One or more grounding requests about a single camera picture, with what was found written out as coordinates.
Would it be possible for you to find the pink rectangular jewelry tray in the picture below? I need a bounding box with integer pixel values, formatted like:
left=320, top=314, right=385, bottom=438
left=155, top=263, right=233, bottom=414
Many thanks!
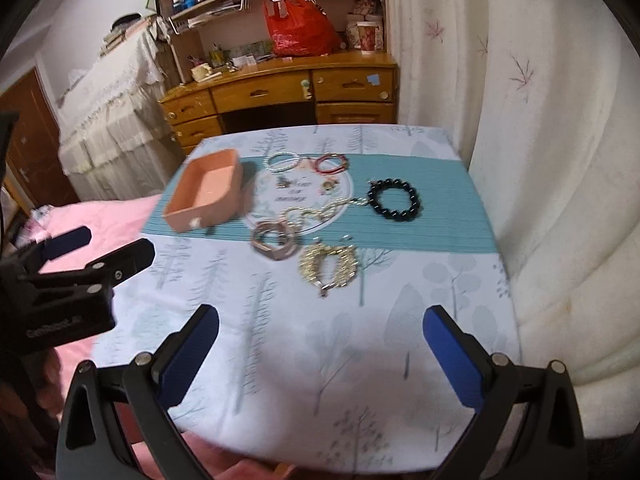
left=163, top=148, right=243, bottom=233

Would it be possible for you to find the pink twisted bangle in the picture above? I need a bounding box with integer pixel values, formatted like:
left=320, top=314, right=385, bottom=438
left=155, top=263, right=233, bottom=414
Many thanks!
left=250, top=220, right=297, bottom=261

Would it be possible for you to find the pearl and gold necklace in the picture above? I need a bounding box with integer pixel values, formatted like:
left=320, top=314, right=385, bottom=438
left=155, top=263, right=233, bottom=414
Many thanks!
left=278, top=196, right=370, bottom=233

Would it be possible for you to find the gold chain bracelet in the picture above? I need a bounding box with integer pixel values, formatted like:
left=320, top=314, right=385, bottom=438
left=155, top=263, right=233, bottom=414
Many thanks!
left=298, top=242, right=359, bottom=298

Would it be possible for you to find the black bead bracelet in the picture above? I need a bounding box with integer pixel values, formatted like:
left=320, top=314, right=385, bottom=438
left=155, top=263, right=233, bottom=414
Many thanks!
left=366, top=178, right=422, bottom=224

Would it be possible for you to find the pink blanket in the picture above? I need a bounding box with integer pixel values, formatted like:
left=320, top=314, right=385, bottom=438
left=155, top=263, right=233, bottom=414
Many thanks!
left=29, top=193, right=163, bottom=480

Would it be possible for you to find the brown wooden door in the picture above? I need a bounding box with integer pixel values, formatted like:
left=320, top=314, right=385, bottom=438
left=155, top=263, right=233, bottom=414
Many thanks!
left=1, top=68, right=78, bottom=207

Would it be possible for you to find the lace covered furniture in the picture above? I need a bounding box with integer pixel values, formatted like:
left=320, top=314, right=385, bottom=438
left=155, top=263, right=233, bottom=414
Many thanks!
left=58, top=18, right=183, bottom=202

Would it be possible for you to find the small silver flower brooch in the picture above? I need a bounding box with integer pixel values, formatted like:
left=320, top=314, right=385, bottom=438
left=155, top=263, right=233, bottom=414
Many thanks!
left=277, top=176, right=292, bottom=188

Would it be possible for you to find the tree print tablecloth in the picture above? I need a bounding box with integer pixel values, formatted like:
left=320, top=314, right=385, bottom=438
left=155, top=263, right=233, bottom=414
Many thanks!
left=93, top=125, right=521, bottom=474

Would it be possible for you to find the cream mug on desk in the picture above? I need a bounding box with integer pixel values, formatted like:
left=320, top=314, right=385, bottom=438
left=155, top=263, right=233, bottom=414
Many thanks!
left=191, top=63, right=214, bottom=82

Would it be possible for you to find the small gold pendant charm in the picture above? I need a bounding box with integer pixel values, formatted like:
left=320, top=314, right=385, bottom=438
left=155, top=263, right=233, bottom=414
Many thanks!
left=320, top=179, right=340, bottom=195

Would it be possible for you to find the teal placemat with print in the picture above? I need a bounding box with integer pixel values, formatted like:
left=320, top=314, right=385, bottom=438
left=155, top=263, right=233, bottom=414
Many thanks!
left=184, top=154, right=497, bottom=254

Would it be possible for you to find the wooden bookshelf hutch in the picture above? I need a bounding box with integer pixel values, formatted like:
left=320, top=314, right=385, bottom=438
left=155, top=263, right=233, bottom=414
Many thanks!
left=150, top=0, right=388, bottom=84

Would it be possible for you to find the wooden desk with drawers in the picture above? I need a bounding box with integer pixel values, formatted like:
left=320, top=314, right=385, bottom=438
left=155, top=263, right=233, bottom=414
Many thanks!
left=160, top=51, right=399, bottom=154

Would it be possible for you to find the red plastic bag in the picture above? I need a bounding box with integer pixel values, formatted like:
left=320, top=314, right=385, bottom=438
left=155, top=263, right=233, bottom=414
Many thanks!
left=262, top=0, right=342, bottom=58

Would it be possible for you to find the red white paper cup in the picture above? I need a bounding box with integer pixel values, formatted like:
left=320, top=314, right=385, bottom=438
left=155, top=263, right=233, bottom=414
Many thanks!
left=357, top=21, right=378, bottom=54

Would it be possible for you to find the white curtain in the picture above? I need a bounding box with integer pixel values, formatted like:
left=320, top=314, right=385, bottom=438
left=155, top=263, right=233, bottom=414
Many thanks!
left=386, top=0, right=639, bottom=439

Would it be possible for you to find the white pearl bracelet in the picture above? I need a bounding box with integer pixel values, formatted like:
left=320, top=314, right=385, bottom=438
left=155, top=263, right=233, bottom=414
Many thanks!
left=264, top=150, right=303, bottom=175

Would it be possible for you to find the red cord bracelet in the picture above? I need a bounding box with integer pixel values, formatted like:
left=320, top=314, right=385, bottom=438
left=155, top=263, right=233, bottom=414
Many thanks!
left=312, top=153, right=350, bottom=176

